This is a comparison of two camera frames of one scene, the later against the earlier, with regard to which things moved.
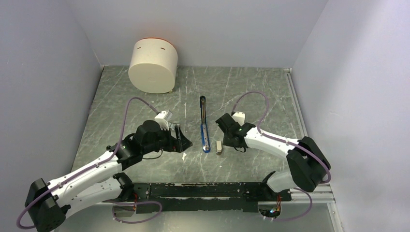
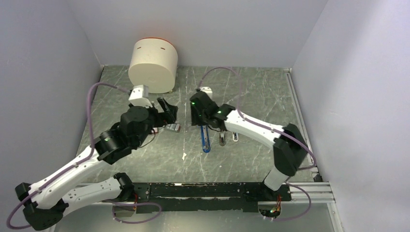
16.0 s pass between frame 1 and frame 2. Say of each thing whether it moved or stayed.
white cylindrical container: stayed
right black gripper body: moved
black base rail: stayed
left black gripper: moved
